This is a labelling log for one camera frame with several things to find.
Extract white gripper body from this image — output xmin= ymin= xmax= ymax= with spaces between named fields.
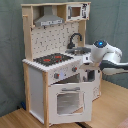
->
xmin=80 ymin=53 xmax=99 ymax=70

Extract white oven door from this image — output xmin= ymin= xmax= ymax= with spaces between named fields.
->
xmin=49 ymin=82 xmax=93 ymax=124

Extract right red oven knob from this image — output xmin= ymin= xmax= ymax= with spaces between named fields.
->
xmin=71 ymin=66 xmax=79 ymax=73

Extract left red oven knob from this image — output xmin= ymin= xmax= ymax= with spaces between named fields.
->
xmin=54 ymin=73 xmax=60 ymax=79

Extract metal sink basin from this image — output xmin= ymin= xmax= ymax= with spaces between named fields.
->
xmin=65 ymin=47 xmax=91 ymax=55

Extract toy microwave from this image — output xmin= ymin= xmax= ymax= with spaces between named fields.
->
xmin=66 ymin=3 xmax=90 ymax=21

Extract red oven knob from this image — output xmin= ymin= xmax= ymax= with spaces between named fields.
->
xmin=71 ymin=66 xmax=79 ymax=73
xmin=54 ymin=73 xmax=60 ymax=79

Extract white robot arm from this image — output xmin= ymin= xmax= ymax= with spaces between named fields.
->
xmin=80 ymin=40 xmax=128 ymax=75

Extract grey range hood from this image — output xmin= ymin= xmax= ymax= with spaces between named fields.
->
xmin=35 ymin=5 xmax=64 ymax=27

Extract black faucet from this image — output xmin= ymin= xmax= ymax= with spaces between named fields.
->
xmin=67 ymin=33 xmax=82 ymax=49

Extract black stovetop red burners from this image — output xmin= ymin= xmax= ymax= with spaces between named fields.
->
xmin=34 ymin=53 xmax=71 ymax=67

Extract wooden toy kitchen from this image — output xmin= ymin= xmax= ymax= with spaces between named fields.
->
xmin=20 ymin=1 xmax=107 ymax=128

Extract white cabinet door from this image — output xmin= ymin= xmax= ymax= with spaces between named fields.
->
xmin=80 ymin=69 xmax=101 ymax=99

